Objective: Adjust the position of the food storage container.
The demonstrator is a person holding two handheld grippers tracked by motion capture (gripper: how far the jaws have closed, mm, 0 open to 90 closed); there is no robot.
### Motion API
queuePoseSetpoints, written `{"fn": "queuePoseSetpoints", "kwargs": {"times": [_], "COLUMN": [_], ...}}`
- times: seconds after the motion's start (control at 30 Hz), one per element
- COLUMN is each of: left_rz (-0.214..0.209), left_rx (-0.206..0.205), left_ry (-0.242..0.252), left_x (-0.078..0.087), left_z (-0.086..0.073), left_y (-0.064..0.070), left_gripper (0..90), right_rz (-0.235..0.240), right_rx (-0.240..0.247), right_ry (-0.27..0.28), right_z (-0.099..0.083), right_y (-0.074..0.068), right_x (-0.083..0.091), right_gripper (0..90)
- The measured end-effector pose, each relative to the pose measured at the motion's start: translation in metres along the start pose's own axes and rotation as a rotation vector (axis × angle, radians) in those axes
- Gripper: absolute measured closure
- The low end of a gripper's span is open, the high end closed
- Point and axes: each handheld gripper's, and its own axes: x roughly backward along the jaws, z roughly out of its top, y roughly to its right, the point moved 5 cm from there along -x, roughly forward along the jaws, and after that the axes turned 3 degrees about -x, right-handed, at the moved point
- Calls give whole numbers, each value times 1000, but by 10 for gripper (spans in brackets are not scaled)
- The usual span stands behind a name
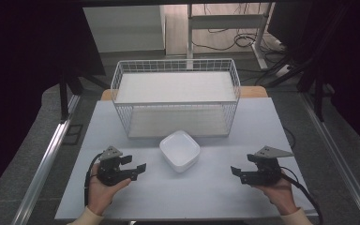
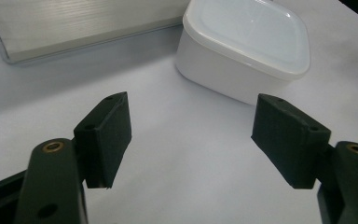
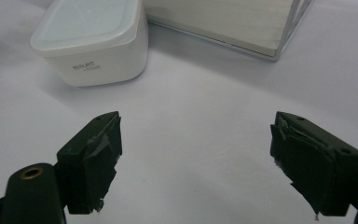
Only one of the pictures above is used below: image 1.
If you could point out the person's left hand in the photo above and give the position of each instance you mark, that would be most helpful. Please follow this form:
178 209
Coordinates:
101 192

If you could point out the black metal stand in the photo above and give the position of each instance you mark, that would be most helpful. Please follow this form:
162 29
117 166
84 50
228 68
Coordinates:
63 100
318 100

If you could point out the white power strip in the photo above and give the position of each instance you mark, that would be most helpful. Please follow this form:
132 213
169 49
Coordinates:
282 70

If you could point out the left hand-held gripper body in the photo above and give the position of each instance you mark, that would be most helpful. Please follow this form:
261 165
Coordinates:
109 170

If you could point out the black square floor bracket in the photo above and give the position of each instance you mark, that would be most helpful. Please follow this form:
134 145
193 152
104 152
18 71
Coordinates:
73 134

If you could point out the white metal desk frame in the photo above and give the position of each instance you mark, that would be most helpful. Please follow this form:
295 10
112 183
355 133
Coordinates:
226 21

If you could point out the white cabinet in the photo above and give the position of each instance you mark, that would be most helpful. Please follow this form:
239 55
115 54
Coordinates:
123 28

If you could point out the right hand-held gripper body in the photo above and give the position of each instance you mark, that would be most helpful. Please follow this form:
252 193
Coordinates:
267 170

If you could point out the white square bowl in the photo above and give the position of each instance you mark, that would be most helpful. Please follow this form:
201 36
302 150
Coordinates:
180 151

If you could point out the person's right hand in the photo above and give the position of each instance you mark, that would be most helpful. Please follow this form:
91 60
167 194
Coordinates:
276 193

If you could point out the aluminium rail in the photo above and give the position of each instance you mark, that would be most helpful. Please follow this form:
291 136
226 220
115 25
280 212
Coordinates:
43 168
340 162

